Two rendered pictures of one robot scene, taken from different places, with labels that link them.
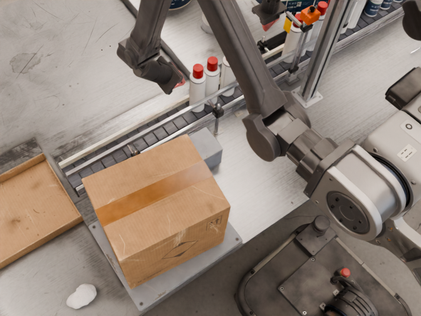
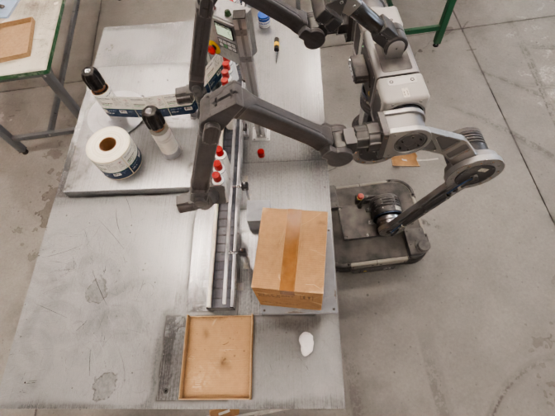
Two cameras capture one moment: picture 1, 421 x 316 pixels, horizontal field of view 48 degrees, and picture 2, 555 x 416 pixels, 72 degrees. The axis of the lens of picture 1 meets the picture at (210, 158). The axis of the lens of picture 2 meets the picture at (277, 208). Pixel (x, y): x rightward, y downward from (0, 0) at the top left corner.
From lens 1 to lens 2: 0.51 m
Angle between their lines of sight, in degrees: 19
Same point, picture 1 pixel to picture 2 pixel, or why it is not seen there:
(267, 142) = (346, 153)
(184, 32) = (163, 172)
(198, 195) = (309, 224)
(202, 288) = not seen: hidden behind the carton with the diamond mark
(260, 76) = (314, 127)
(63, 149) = (191, 300)
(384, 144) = (395, 98)
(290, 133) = (351, 138)
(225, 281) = not seen: hidden behind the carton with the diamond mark
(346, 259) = (351, 191)
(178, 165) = (282, 224)
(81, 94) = (155, 266)
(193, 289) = not seen: hidden behind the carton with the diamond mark
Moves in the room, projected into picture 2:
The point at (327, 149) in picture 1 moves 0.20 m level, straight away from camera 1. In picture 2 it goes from (374, 126) to (339, 80)
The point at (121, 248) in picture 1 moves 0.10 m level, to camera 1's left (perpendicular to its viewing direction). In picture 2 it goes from (315, 288) to (296, 312)
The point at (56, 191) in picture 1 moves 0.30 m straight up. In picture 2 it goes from (220, 322) to (201, 305)
